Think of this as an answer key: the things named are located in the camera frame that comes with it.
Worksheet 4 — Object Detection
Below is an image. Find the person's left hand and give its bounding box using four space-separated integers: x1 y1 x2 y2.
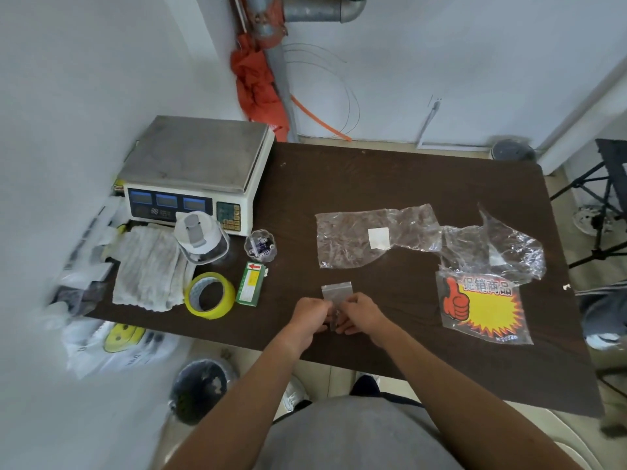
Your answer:
283 296 339 356

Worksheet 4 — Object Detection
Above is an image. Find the person's right hand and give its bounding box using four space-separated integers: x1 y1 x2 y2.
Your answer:
335 292 393 346

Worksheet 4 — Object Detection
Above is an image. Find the small zip bag of screws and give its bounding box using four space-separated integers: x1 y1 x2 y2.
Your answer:
321 281 355 332

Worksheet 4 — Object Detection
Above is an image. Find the small green box red arrow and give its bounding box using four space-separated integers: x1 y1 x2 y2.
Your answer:
234 261 268 308

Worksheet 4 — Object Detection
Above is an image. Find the clear bag with white label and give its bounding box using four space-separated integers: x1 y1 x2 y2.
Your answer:
315 204 444 270

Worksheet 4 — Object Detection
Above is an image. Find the small clear round container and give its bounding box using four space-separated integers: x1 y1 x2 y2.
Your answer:
243 228 279 264

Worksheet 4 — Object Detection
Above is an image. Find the yellow tape roll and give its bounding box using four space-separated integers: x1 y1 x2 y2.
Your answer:
184 272 237 321

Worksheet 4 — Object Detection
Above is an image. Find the clear bag yellow starburst sign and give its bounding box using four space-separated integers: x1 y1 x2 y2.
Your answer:
434 268 535 346

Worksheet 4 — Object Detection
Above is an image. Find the clear jar with white lid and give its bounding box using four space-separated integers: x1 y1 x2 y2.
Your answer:
174 211 231 266

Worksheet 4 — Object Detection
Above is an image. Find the clear plastic bag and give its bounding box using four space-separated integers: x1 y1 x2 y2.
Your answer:
438 202 547 287

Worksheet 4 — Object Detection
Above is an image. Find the white ribbed cloth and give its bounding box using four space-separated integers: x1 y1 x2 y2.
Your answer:
111 225 197 313

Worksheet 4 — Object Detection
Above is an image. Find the person's right forearm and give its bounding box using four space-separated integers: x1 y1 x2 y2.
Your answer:
374 322 584 470

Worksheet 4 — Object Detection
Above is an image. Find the person's left forearm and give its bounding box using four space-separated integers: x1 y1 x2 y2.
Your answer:
164 335 307 470

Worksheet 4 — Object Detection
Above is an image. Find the person's left white shoe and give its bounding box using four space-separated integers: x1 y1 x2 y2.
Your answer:
274 375 310 419

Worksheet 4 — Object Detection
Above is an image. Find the person's grey shirt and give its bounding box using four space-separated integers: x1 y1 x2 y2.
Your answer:
254 395 464 470

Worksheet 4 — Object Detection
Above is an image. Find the black trash bin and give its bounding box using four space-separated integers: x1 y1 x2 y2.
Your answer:
169 358 240 426

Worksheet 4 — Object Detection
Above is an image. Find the white bag with yellow smiley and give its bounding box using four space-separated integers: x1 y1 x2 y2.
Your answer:
61 317 182 380

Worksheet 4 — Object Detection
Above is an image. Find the white electronic scale steel pan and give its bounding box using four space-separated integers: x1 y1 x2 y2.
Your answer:
117 116 276 238

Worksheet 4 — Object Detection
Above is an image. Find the white round bin dark lid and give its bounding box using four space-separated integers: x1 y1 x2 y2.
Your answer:
489 137 538 163

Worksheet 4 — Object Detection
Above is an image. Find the pile of white plastic bags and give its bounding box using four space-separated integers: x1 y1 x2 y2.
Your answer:
46 195 131 319

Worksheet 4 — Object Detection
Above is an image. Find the white round patterned object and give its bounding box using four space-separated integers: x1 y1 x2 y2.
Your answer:
571 204 613 237

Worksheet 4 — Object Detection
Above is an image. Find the white curved floor mat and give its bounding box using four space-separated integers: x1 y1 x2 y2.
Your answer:
504 401 603 470

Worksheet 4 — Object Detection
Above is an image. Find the white plastic pipe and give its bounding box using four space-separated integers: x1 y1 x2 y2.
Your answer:
536 58 627 176

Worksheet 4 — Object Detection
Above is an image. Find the black folding stool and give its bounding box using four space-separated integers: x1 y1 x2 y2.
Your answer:
549 138 627 270

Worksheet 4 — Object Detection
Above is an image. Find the grey metal pipe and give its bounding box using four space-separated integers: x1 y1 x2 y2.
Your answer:
244 0 369 144

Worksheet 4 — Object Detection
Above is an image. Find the orange cable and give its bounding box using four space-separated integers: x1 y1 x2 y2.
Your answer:
289 95 353 142

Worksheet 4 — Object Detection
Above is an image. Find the thin wire loop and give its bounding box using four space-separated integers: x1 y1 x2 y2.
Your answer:
283 43 362 138

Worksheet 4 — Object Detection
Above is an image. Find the grey wall plug with conduit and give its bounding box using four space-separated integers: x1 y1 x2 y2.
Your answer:
416 96 443 148

